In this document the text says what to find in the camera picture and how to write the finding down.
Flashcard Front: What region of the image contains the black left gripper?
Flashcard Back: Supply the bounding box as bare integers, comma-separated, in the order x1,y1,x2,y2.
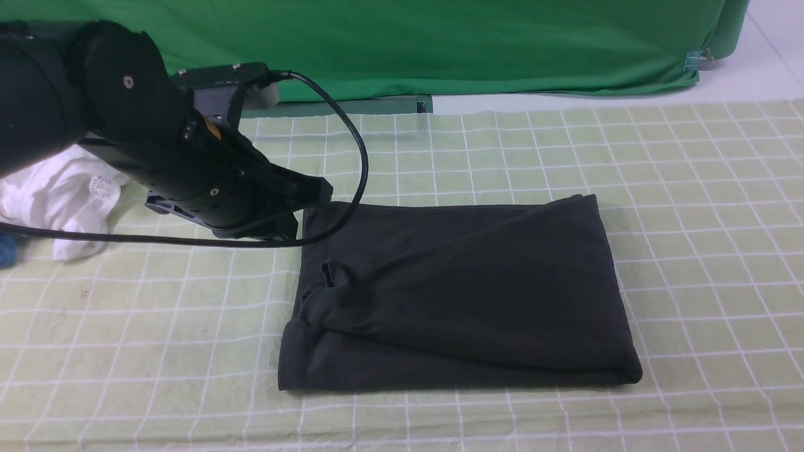
82,119,333,242

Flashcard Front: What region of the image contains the dark gray long-sleeve top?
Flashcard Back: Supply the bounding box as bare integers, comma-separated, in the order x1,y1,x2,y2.
278,195,643,392

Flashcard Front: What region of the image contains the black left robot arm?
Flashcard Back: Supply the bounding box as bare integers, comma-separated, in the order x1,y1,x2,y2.
1,21,332,241

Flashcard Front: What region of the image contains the green backdrop cloth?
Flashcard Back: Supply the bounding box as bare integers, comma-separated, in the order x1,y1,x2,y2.
1,1,749,100

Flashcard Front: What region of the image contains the green checkered table mat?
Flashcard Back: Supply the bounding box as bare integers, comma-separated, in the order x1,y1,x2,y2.
1,100,803,451

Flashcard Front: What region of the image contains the white crumpled shirt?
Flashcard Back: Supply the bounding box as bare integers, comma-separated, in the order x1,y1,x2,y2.
1,145,129,234

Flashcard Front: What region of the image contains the blue garment at left edge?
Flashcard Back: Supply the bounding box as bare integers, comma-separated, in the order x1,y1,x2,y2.
0,234,18,269

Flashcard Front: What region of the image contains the blue binder clip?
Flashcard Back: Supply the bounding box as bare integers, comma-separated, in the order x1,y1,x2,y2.
682,48,716,73

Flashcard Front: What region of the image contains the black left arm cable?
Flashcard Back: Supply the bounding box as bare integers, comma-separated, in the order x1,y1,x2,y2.
0,70,369,249

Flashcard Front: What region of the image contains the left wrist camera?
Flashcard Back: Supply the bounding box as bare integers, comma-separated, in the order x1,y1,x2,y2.
170,62,280,129

